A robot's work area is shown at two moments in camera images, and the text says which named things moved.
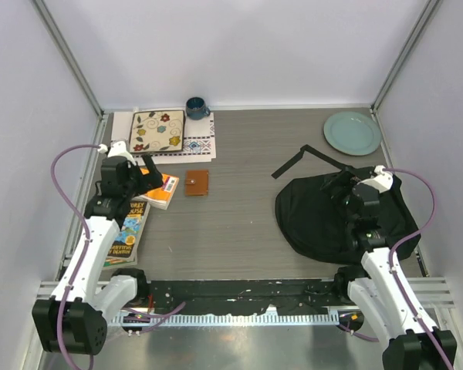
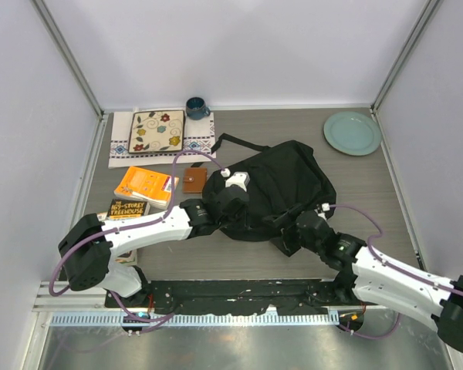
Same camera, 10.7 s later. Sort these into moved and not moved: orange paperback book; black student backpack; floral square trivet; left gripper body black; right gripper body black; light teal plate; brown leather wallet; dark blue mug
Moved: black student backpack; right gripper body black; left gripper body black
Not moved: floral square trivet; orange paperback book; brown leather wallet; dark blue mug; light teal plate
